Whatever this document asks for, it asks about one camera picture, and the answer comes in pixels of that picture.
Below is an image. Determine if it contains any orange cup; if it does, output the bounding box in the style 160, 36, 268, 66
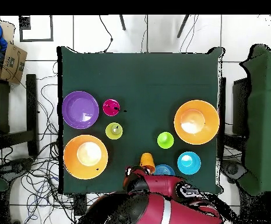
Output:
139, 152, 156, 174

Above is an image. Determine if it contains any translucent blue bowl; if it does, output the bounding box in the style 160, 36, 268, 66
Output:
153, 164, 176, 176

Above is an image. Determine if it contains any green cup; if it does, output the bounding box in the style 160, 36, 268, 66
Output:
156, 131, 175, 149

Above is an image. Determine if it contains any large orange bowl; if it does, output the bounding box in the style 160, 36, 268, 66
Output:
174, 99, 220, 146
63, 134, 109, 180

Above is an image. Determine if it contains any yellow cup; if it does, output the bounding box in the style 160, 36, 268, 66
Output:
105, 122, 124, 141

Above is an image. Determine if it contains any light blue opaque bowl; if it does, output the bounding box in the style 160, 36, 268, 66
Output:
177, 151, 202, 176

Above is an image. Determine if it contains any red cup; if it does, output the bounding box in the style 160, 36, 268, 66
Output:
102, 98, 121, 117

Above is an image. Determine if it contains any black power brick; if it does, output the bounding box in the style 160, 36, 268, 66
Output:
73, 193, 87, 216

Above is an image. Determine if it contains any purple bowl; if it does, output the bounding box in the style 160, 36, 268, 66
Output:
61, 90, 100, 130

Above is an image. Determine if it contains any dark green tablecloth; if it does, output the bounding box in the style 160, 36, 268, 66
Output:
57, 45, 226, 195

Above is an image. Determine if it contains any black monitor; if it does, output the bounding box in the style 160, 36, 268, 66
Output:
232, 77, 251, 137

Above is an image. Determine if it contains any black bench stand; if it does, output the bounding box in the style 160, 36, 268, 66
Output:
0, 73, 39, 157

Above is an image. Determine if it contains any cardboard box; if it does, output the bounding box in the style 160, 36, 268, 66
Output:
0, 43, 28, 85

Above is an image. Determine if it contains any tangle of floor cables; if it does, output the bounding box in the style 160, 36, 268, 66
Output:
0, 61, 103, 224

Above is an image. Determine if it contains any black floor cable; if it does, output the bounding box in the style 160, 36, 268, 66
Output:
99, 15, 114, 53

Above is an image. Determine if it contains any black square frame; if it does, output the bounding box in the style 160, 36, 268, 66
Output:
18, 15, 54, 43

